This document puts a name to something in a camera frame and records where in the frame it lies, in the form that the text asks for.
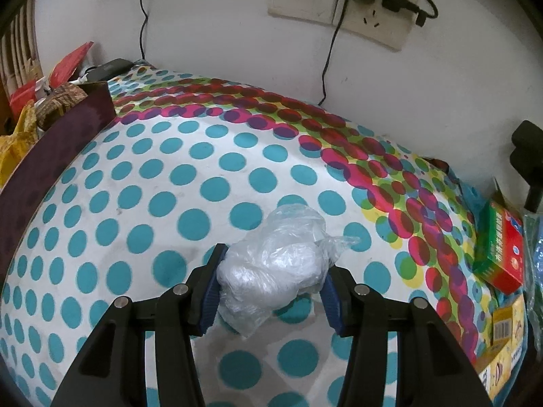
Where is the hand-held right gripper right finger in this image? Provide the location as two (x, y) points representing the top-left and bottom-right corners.
(320, 263), (493, 407)

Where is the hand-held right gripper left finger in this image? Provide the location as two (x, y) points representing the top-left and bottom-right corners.
(51, 243), (227, 407)

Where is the clear plastic bag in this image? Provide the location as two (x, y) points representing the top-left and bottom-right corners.
(216, 204), (361, 340)

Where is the purple and gold box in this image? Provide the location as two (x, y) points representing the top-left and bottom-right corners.
(0, 80), (117, 272)

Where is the yellow snack packet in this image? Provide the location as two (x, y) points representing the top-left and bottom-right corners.
(0, 104), (41, 187)

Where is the brown snack packet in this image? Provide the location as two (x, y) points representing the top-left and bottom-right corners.
(34, 82), (90, 130)

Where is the polka dot bed sheet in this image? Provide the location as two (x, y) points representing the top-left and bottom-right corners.
(0, 64), (527, 407)

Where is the blue cloth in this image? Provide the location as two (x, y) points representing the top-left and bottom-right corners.
(450, 170), (488, 238)

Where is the yellow medicine box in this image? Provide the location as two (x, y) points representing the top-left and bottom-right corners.
(473, 339), (527, 403)
(490, 294), (529, 348)

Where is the green and red medicine box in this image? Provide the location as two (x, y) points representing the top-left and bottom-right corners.
(472, 198), (524, 294)

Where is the clear bag with contents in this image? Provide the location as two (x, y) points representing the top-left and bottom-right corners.
(522, 212), (543, 318)

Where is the black flat device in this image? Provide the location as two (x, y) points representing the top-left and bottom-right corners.
(87, 58), (134, 81)

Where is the red paper packet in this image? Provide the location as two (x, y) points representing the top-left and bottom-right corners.
(49, 41), (95, 85)
(9, 82), (39, 115)

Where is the black plug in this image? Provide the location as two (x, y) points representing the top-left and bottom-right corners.
(384, 0), (437, 28)

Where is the wooden slatted headboard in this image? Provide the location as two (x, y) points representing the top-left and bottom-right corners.
(0, 0), (43, 106)

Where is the black clamp mount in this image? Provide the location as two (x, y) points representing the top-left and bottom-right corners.
(511, 121), (543, 213)

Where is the black charger cable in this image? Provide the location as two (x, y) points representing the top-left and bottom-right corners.
(316, 0), (351, 106)

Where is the white wall socket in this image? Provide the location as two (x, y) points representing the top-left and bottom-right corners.
(339, 0), (418, 52)

